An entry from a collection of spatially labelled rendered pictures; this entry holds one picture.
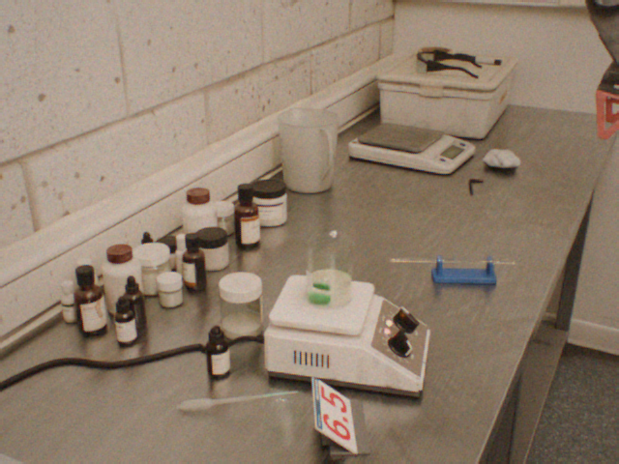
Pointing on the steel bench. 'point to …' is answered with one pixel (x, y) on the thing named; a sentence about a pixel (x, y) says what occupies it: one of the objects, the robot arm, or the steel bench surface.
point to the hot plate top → (292, 304)
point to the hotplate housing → (338, 358)
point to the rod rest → (464, 275)
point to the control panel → (394, 334)
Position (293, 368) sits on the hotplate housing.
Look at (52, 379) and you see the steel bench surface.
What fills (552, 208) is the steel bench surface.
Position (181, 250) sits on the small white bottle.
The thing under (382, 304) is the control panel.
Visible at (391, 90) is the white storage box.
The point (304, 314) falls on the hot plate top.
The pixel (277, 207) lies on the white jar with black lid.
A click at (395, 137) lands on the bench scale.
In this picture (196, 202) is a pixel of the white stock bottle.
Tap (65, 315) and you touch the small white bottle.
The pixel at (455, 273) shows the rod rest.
